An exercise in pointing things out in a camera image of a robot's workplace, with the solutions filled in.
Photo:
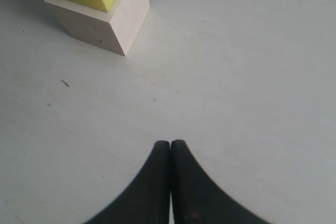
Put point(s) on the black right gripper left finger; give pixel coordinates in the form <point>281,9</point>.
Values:
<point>147,197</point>

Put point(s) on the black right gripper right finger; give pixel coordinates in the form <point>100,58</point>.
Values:
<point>195,196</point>

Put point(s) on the large pale wooden cube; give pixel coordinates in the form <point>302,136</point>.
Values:
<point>114,31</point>

